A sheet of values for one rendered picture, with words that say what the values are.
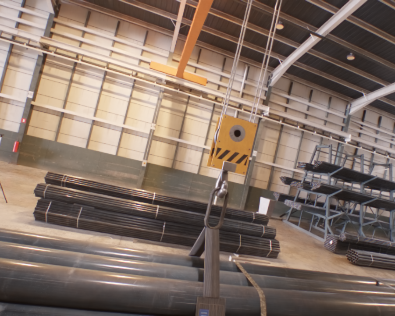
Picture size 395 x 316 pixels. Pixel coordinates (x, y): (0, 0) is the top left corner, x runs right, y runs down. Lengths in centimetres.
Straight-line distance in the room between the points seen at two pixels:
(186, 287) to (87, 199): 481
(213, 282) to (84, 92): 1288
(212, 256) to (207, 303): 23
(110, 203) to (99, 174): 730
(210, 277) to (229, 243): 492
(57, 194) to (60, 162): 754
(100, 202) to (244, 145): 481
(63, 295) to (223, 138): 103
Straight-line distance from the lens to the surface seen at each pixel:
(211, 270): 130
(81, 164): 1318
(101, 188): 625
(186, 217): 587
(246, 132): 133
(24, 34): 1455
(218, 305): 130
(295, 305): 154
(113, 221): 575
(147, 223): 576
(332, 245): 1017
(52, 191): 605
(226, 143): 129
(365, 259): 948
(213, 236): 135
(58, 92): 1398
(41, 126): 1399
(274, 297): 147
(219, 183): 137
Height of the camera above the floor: 204
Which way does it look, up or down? 1 degrees up
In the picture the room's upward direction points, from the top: 13 degrees clockwise
